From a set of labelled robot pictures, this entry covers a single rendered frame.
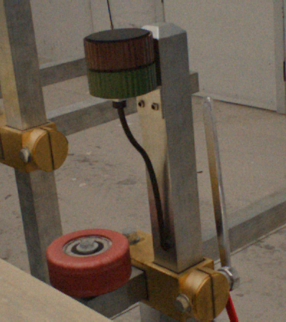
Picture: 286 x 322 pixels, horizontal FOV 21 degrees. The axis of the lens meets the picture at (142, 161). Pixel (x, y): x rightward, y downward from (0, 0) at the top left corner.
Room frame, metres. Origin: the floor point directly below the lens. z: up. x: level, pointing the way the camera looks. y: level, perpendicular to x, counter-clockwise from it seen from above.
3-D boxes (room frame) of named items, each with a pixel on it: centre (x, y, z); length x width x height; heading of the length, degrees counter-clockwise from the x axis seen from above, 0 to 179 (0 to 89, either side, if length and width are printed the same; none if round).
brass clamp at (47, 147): (0.89, 0.15, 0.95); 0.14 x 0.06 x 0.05; 39
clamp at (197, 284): (0.70, -0.01, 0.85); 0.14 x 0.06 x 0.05; 39
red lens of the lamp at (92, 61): (0.65, 0.01, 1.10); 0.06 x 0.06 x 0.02
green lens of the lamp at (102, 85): (0.65, 0.01, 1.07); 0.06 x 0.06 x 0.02
